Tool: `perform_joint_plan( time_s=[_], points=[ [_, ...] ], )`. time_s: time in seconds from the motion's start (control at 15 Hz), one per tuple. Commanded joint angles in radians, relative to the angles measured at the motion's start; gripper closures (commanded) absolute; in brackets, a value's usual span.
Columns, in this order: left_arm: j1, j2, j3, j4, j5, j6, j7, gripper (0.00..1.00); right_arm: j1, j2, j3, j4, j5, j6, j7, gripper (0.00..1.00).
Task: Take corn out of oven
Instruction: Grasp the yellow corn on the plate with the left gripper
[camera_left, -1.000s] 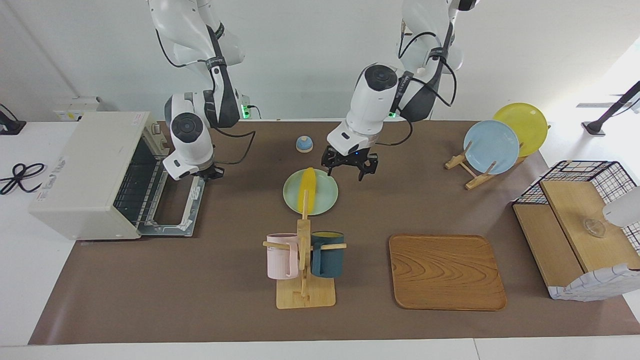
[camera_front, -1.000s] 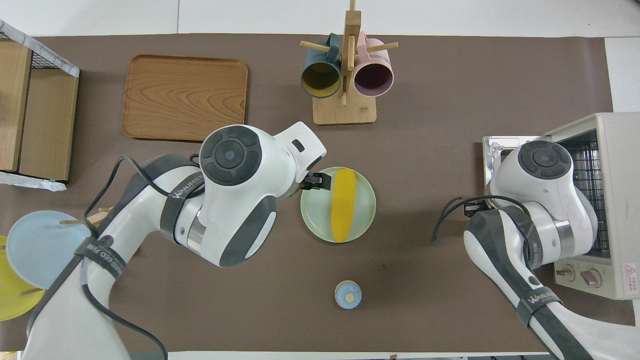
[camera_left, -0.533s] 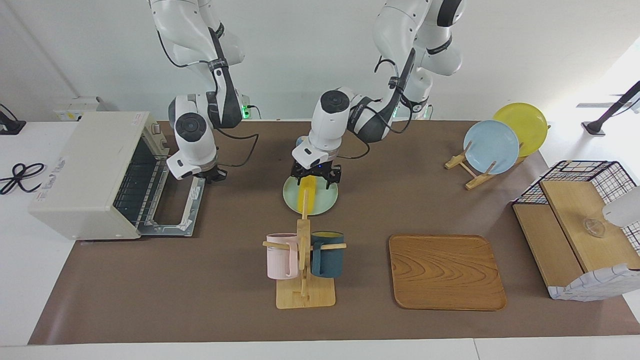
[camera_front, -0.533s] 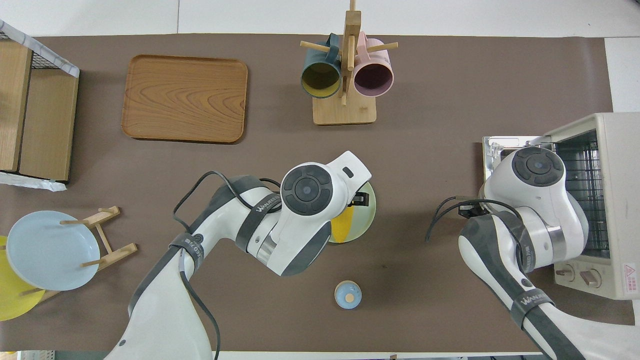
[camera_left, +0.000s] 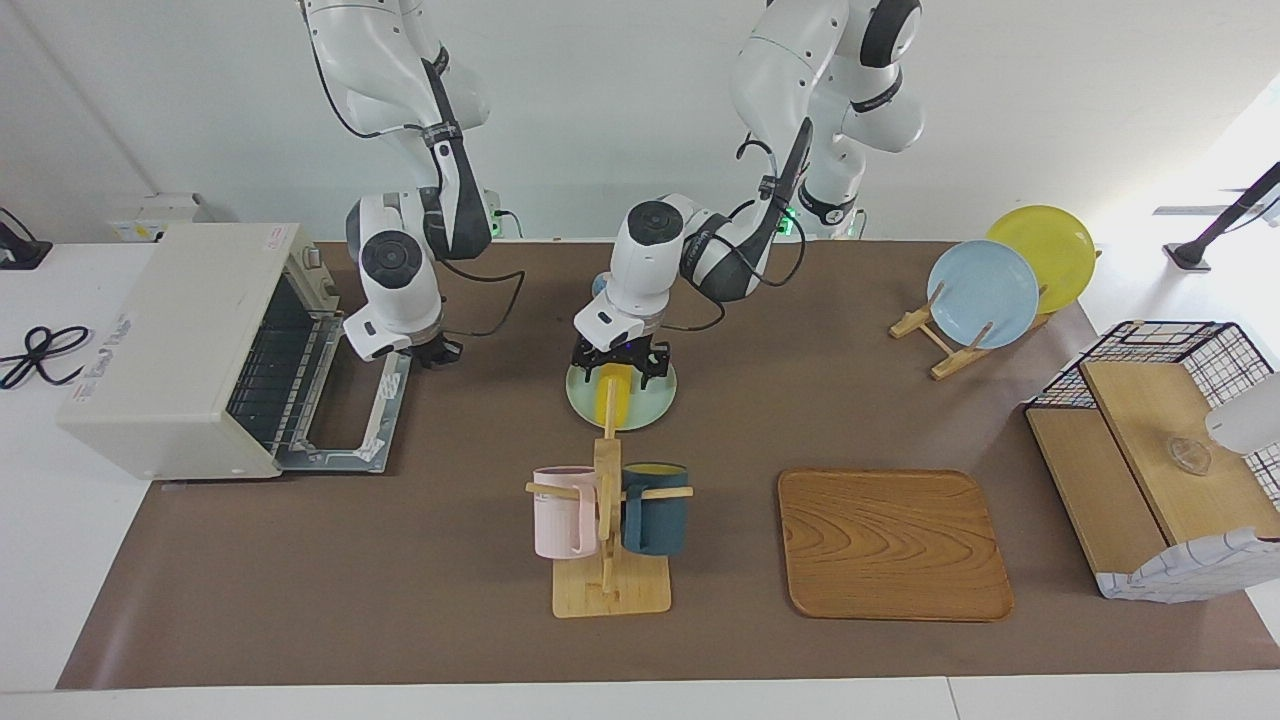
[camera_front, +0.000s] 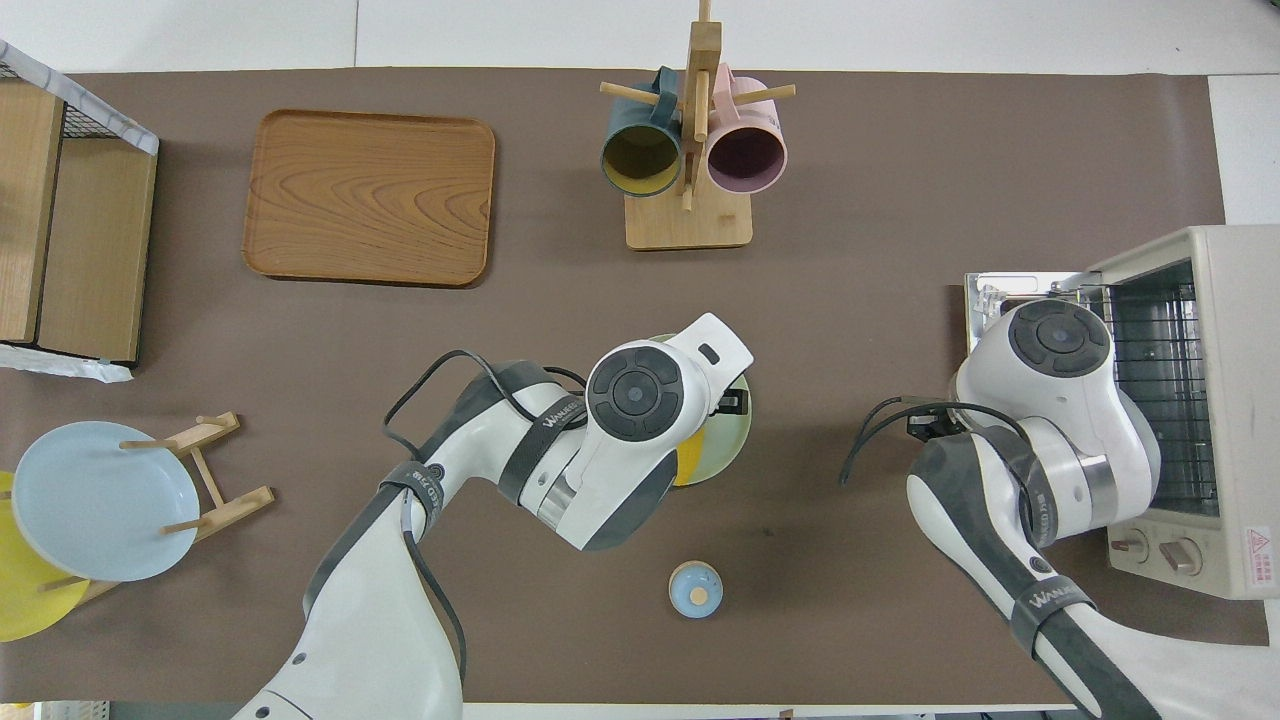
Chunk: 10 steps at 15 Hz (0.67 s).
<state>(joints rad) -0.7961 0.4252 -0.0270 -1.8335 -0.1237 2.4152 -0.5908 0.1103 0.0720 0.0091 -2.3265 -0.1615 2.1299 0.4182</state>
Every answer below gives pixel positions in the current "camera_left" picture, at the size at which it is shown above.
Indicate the blue call bell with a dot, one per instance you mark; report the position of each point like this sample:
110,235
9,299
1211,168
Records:
599,287

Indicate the yellow plate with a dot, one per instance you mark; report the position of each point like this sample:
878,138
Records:
1050,250

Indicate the wooden plate rack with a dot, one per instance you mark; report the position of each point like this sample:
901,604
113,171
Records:
945,360

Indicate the pink mug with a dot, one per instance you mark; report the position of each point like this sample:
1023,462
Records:
562,515

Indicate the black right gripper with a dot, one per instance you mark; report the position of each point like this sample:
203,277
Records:
435,348

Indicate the light blue plate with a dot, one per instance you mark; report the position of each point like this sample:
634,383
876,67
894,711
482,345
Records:
985,295

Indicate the wooden serving tray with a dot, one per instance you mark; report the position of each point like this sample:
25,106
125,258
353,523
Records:
890,545

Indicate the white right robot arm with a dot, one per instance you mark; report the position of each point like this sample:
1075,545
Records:
400,270

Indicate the beige toaster oven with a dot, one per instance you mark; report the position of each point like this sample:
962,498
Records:
170,350

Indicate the brown table mat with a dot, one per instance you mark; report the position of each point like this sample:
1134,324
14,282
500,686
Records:
450,580

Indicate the white wall box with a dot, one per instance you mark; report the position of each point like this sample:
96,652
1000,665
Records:
150,215

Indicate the dark blue mug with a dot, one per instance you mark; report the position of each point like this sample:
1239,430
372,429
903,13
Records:
655,515

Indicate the yellow corn cob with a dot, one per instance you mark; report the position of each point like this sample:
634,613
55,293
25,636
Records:
615,400

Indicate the pale green plate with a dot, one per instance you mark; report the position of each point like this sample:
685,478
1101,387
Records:
655,405

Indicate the small clear glass dish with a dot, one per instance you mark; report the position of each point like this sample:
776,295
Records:
1188,457

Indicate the black angled stand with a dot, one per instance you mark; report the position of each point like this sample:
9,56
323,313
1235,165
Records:
1225,220

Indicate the black desk clamp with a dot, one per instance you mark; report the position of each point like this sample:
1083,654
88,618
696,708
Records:
20,250

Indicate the wooden mug tree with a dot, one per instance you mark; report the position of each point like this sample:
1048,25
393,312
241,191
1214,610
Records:
608,590

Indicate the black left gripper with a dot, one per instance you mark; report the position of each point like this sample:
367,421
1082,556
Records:
620,355

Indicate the white rounded device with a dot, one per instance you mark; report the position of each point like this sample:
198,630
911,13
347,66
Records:
1250,415

